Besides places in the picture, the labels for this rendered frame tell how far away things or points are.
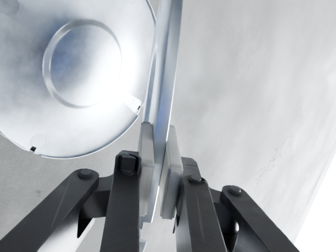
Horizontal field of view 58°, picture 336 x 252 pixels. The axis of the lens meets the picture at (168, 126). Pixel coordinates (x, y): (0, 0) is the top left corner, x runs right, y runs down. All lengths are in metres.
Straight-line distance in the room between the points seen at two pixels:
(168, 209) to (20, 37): 0.31
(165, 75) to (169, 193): 0.07
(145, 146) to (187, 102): 0.90
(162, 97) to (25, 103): 0.29
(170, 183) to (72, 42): 0.32
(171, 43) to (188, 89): 0.86
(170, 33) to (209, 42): 0.89
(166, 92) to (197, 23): 0.84
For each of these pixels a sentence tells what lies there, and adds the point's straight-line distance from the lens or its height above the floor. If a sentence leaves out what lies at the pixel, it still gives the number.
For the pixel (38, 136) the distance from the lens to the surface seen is 0.46.
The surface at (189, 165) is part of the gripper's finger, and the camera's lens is 0.17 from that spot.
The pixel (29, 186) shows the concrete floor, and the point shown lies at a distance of 0.80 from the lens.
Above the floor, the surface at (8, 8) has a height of 0.24.
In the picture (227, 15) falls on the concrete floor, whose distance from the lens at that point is 1.14.
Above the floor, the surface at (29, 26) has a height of 0.24.
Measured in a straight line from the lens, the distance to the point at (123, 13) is 0.49.
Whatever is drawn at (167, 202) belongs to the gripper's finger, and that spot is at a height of 0.54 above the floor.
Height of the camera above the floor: 0.62
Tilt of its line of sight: 37 degrees down
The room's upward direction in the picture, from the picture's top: 115 degrees clockwise
